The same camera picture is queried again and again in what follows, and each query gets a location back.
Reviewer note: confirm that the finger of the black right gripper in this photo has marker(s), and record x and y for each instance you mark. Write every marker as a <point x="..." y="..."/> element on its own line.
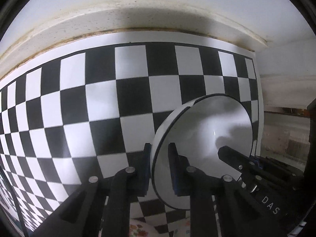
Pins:
<point x="233" y="158"/>

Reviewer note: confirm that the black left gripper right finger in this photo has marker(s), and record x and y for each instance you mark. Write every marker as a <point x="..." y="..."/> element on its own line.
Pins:
<point x="179" y="177"/>

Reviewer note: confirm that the black white checkered mat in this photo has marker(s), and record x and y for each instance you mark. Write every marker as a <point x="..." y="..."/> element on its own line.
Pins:
<point x="88" y="107"/>

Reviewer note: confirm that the white bowl black rim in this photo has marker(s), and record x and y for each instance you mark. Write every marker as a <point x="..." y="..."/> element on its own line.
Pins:
<point x="199" y="128"/>

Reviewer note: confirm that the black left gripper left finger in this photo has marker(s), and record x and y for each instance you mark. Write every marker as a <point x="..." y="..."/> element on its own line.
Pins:
<point x="141" y="177"/>

